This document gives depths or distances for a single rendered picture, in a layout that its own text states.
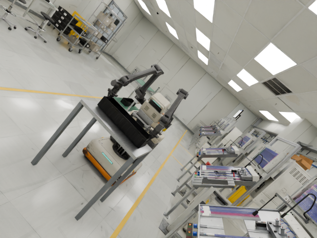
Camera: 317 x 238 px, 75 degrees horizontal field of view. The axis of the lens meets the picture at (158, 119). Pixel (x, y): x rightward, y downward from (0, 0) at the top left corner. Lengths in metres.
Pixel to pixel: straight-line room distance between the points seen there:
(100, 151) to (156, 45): 10.28
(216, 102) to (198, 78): 1.63
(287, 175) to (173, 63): 9.77
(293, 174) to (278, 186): 0.24
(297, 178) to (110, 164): 2.30
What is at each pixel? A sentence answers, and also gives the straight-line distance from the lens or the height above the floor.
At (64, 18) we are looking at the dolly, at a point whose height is 0.55.
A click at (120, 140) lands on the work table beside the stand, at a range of 1.74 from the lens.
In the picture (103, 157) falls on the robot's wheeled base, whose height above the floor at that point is 0.22.
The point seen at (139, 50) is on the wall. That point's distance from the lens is 12.60.
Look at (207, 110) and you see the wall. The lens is 11.63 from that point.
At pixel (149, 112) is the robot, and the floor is 0.99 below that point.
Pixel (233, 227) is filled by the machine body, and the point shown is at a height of 0.56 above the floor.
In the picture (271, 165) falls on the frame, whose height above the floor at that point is 1.49.
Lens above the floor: 1.44
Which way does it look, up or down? 10 degrees down
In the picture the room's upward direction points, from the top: 43 degrees clockwise
